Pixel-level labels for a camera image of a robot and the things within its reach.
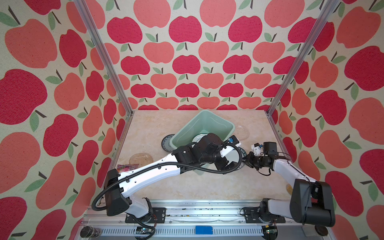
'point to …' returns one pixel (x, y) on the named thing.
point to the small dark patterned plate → (165, 143)
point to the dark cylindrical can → (87, 231)
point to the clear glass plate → (242, 132)
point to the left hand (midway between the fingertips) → (235, 156)
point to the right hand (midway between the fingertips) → (244, 159)
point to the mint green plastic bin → (205, 123)
